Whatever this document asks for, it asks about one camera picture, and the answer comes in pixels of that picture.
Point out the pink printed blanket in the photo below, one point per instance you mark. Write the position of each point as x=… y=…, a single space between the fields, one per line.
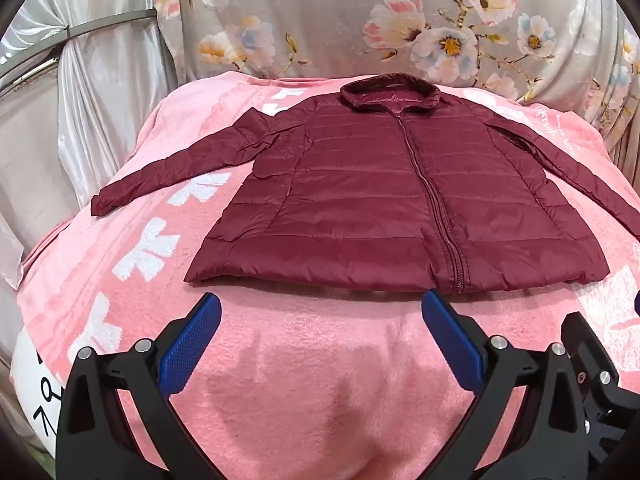
x=300 y=370

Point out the maroon puffer jacket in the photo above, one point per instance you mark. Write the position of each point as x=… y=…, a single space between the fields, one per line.
x=360 y=200

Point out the grey metal rail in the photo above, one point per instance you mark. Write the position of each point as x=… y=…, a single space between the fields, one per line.
x=100 y=22

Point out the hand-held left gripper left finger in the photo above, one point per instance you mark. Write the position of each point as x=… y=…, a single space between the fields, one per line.
x=192 y=340

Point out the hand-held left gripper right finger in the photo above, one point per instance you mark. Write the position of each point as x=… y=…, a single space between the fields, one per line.
x=452 y=340

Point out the white satin curtain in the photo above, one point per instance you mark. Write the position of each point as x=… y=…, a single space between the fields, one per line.
x=100 y=125

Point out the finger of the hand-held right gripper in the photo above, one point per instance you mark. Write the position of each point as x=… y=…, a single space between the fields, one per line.
x=592 y=355

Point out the grey floral cloth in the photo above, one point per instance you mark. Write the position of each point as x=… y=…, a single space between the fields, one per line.
x=325 y=15

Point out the white cushion with black drawing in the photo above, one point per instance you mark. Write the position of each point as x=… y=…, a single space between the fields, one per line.
x=37 y=390

